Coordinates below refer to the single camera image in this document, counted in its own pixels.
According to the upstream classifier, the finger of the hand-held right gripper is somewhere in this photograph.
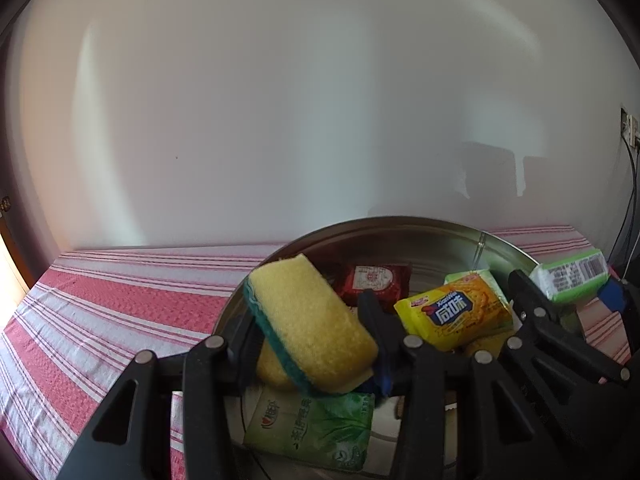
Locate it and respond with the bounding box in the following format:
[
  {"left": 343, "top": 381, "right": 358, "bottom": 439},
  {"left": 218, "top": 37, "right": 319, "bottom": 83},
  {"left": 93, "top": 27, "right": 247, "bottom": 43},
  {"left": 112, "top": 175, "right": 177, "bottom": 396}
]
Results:
[
  {"left": 597, "top": 280, "right": 640, "bottom": 356},
  {"left": 502, "top": 269, "right": 633, "bottom": 386}
]

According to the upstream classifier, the small green tissue pack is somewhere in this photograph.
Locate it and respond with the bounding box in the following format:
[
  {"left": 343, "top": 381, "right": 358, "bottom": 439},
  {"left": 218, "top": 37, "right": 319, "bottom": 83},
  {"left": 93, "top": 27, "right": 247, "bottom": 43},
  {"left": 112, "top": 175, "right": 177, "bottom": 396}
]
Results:
[{"left": 529, "top": 247, "right": 612, "bottom": 336}]

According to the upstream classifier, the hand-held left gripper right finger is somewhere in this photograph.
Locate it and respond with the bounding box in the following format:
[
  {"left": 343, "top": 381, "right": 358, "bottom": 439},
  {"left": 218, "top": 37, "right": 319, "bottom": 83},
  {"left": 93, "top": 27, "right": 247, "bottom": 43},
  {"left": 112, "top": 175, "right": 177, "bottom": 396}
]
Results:
[{"left": 357, "top": 289, "right": 568, "bottom": 480}]

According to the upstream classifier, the red white striped tablecloth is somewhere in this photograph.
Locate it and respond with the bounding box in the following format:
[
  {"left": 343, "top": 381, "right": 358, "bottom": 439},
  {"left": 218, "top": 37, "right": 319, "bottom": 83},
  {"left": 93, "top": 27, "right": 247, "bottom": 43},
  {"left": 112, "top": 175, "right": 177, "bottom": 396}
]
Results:
[{"left": 0, "top": 224, "right": 640, "bottom": 480}]

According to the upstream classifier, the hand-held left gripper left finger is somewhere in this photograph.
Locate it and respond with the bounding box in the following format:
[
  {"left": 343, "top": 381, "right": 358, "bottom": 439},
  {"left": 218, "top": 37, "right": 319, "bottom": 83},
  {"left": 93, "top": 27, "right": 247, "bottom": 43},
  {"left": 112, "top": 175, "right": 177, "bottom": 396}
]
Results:
[{"left": 55, "top": 305, "right": 266, "bottom": 480}]

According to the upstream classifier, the yellow cracker packet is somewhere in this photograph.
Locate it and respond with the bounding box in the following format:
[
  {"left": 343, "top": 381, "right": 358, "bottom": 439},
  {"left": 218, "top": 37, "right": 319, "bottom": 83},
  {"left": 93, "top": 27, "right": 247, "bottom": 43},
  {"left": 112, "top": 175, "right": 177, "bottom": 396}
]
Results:
[{"left": 394, "top": 274, "right": 511, "bottom": 352}]

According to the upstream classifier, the red foil snack packet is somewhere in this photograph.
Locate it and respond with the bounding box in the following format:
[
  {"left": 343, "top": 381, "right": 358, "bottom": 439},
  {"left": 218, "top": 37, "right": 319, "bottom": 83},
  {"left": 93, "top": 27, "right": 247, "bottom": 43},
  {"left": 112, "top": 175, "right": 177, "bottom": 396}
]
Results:
[{"left": 327, "top": 262, "right": 413, "bottom": 311}]

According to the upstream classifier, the blue round metal tin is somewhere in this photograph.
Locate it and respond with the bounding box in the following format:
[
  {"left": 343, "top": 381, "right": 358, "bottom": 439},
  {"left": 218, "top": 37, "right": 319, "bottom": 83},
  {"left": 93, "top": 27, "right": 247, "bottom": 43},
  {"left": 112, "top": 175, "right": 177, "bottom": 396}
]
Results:
[{"left": 212, "top": 215, "right": 543, "bottom": 480}]

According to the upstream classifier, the white wall socket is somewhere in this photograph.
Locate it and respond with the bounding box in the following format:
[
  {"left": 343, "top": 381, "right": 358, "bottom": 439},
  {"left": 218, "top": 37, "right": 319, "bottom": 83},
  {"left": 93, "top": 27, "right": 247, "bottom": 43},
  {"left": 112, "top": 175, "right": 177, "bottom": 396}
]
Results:
[{"left": 620, "top": 105, "right": 640, "bottom": 148}]

